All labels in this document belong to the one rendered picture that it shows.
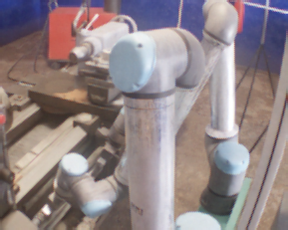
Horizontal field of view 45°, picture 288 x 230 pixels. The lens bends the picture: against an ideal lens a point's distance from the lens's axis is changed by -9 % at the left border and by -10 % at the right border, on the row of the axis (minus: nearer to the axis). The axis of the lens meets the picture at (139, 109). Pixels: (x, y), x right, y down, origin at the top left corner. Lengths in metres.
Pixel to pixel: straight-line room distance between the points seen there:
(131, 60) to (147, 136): 0.17
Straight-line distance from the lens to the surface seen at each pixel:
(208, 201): 1.59
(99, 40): 2.26
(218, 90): 1.51
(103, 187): 1.20
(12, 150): 1.93
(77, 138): 1.80
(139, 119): 0.79
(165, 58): 0.76
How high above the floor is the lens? 1.76
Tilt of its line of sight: 26 degrees down
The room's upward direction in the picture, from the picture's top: 5 degrees clockwise
